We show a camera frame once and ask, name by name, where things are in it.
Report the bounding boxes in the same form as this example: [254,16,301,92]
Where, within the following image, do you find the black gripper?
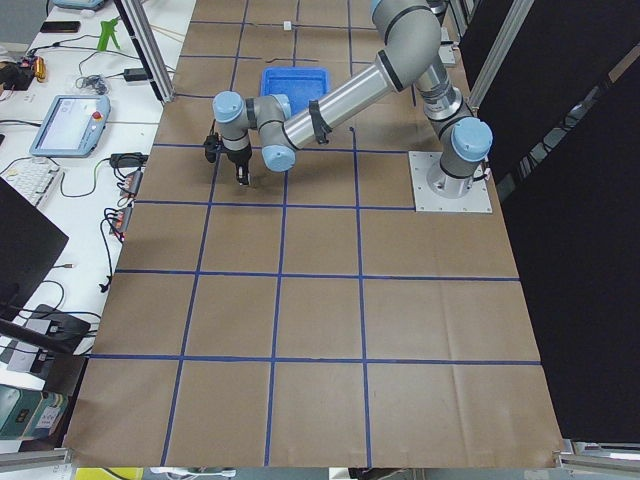
[224,144,252,186]

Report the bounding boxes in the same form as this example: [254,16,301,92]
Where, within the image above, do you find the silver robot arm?
[204,1,493,199]

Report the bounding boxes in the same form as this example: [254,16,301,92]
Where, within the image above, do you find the blue plastic tray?
[260,66,331,115]

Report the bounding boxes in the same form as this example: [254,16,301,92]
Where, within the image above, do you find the black usb hub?
[118,170,143,197]

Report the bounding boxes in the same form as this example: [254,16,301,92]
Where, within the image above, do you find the black power adapter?
[122,68,149,82]

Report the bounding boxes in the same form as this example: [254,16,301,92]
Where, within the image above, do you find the wooden chopsticks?
[151,25,185,41]

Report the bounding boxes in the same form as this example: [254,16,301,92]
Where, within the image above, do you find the brown paper table cover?
[65,1,561,468]

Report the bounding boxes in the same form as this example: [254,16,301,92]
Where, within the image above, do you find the blue teach pendant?
[29,95,111,158]

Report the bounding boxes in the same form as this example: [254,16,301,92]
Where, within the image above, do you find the white keyboard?
[1,157,62,209]

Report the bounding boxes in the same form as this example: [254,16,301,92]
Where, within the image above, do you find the black monitor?
[0,180,69,321]

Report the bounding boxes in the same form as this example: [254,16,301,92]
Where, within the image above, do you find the black smartphone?
[40,20,81,34]

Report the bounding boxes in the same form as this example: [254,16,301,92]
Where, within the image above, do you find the aluminium frame post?
[114,0,175,105]

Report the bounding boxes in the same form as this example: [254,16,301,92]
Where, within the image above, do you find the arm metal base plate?
[408,151,493,214]
[439,40,459,67]

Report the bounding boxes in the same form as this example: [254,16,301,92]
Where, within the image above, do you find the green handled reach grabber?
[96,17,121,52]

